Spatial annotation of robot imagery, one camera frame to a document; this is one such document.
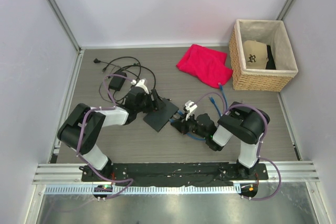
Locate black network switch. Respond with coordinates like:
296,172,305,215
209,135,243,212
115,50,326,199
143,98,178,132

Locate black power adapter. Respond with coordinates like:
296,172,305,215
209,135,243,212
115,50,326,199
109,70,127,91

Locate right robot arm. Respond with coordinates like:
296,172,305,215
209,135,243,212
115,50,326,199
170,101,270,179

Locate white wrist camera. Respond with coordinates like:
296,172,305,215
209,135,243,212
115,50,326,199
183,100,197,121
131,78,149,94

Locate beige baseball cap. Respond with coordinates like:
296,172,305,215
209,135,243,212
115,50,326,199
243,40,268,69

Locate white slotted cable duct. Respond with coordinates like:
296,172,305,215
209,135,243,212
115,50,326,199
44,184,241,195

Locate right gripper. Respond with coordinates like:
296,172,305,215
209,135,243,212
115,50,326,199
172,111,208,140

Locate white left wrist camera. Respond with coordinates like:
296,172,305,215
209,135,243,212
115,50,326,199
131,78,149,94

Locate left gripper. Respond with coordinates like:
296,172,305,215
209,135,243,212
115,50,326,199
136,90,166,114

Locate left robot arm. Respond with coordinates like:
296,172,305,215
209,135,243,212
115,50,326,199
57,87,166,182

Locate black item in basket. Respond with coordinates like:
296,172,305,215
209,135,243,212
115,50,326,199
266,45,276,70

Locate red cloth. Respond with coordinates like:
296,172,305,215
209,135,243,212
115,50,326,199
176,44,233,89

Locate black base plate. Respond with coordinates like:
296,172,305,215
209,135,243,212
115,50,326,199
81,162,269,187

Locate black power cable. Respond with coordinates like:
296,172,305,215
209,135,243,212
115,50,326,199
93,56,173,104

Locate wicker basket with liner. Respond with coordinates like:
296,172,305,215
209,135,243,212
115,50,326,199
229,19,298,92

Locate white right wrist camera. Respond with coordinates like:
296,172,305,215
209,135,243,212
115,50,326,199
183,100,197,121

